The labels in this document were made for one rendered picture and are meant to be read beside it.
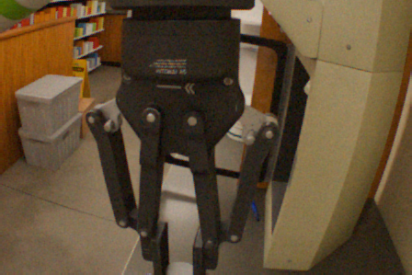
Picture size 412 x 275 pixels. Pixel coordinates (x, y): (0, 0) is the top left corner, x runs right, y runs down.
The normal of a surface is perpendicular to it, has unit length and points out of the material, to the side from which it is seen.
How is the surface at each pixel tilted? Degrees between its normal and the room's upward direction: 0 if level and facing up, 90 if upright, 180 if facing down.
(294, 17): 90
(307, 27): 90
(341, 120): 90
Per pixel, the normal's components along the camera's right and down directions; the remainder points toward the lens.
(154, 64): -0.26, 0.32
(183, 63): 0.15, 0.34
